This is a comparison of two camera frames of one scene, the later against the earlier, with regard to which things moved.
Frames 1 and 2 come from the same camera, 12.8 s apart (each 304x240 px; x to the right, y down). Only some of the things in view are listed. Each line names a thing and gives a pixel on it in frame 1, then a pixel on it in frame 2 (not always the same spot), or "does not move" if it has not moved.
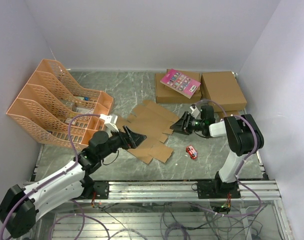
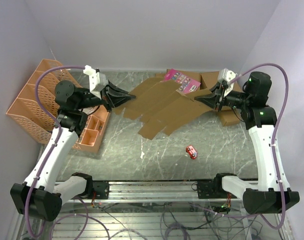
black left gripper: (128, 139) -> (113, 99)
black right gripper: (182, 125) -> (217, 96)
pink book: (180, 82) does not move
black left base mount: (101, 189) does not move
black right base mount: (210, 189) does not move
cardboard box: (154, 123) -> (160, 107)
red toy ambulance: (192, 152) does not move
